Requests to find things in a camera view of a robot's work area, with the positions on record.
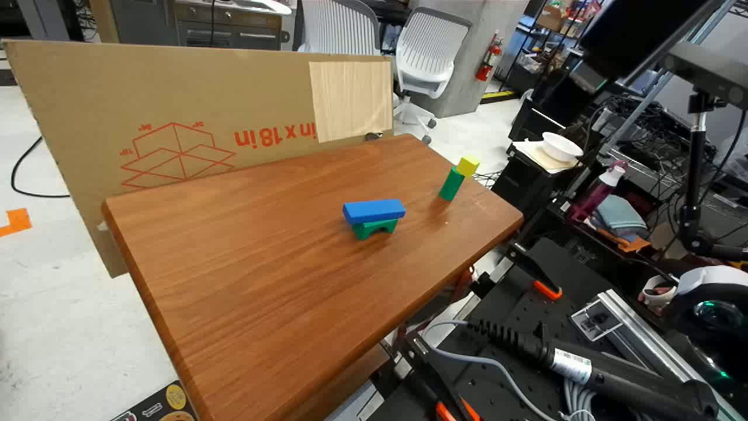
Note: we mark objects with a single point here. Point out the blue rectangular block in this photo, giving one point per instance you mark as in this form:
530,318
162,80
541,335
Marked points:
375,208

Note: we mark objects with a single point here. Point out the green arch block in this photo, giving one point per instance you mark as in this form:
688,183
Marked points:
366,231

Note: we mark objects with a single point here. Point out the green rectangular block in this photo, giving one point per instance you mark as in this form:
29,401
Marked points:
452,188

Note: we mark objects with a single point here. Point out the white mesh office chair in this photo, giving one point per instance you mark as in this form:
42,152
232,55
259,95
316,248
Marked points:
430,49

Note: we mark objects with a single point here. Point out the black clamp orange tip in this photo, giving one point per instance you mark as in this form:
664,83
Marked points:
538,276

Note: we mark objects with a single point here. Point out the red fire extinguisher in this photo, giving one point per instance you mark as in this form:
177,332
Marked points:
488,62

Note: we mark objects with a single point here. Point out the white bowl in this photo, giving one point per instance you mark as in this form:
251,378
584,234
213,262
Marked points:
563,146

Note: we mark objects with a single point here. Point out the pink bottle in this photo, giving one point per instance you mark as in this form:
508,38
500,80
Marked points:
592,200

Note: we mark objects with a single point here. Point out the printed marker tag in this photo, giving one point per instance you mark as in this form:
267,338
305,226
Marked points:
597,322

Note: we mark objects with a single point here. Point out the grey blue cloth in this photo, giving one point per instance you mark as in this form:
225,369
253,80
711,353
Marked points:
624,213

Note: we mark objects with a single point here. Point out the black sticker panel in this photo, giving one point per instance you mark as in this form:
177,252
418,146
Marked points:
161,402

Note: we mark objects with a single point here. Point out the white tape roll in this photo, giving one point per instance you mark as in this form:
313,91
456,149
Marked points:
659,294

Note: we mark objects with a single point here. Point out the cardboard box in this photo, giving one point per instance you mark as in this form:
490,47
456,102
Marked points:
94,102

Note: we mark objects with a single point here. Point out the black monitor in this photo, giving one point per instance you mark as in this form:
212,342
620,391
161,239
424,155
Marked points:
640,31

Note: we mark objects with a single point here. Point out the orange floor tape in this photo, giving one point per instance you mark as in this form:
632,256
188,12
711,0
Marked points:
15,222

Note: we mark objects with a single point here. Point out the aluminium extrusion rail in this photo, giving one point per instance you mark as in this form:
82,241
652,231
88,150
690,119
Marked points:
663,346

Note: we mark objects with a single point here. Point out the black camera stand pole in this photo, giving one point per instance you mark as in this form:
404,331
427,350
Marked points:
694,171

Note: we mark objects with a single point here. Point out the black camera on stand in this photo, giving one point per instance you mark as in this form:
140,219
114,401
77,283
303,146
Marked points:
709,68

